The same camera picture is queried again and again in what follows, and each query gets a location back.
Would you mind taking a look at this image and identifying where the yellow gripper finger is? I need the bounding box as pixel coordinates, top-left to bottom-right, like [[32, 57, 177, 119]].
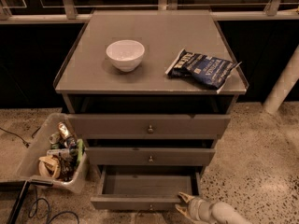
[[175, 204, 191, 220], [178, 192, 194, 203]]

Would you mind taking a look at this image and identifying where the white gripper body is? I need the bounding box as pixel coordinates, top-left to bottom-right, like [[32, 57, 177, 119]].
[[188, 198, 215, 224]]

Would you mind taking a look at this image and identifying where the grey bottom drawer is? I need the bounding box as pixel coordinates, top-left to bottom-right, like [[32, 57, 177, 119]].
[[91, 165, 202, 211]]

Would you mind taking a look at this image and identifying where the grey drawer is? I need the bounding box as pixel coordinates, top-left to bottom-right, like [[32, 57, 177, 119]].
[[67, 114, 230, 139], [85, 147, 215, 166], [91, 165, 202, 211]]

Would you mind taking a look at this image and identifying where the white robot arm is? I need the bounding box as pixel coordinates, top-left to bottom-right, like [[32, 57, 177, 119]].
[[175, 192, 252, 224]]

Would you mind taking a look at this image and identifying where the grey middle drawer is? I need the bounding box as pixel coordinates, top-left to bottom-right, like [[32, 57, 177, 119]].
[[85, 147, 215, 166]]

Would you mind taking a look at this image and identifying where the grey drawer cabinet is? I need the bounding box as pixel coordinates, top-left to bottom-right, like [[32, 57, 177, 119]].
[[52, 9, 249, 179]]

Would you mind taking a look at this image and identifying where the grey top drawer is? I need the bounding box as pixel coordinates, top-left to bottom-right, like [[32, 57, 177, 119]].
[[67, 114, 230, 139]]

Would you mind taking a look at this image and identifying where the green bottle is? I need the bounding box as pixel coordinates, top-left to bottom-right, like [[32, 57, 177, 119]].
[[76, 139, 85, 166]]

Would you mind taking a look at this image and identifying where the blue chip bag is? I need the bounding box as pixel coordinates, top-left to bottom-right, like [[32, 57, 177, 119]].
[[165, 49, 240, 92]]

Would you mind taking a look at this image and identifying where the clear plastic bin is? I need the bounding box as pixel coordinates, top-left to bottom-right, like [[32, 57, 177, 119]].
[[16, 113, 88, 193]]

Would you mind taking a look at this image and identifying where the brown white can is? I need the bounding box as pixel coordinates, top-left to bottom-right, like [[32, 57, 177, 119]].
[[58, 122, 76, 147]]

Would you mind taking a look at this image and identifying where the tan crumpled bag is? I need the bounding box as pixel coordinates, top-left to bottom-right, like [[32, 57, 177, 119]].
[[38, 155, 61, 179]]

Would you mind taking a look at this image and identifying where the silver can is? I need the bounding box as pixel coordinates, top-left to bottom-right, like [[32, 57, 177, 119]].
[[49, 132, 61, 144]]

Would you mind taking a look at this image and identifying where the white ceramic bowl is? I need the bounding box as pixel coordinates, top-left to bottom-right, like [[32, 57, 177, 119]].
[[106, 40, 145, 72]]

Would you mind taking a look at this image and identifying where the white diagonal pillar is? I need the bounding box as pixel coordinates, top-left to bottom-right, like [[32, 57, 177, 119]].
[[263, 45, 299, 114]]

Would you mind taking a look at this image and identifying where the black metal bar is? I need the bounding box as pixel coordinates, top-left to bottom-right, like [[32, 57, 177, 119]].
[[7, 181, 30, 224]]

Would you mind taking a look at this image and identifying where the blue floor cable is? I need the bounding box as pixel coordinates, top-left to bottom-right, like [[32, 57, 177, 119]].
[[27, 185, 80, 224]]

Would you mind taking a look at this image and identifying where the black floor cable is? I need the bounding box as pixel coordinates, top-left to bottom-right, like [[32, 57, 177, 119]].
[[0, 126, 41, 148]]

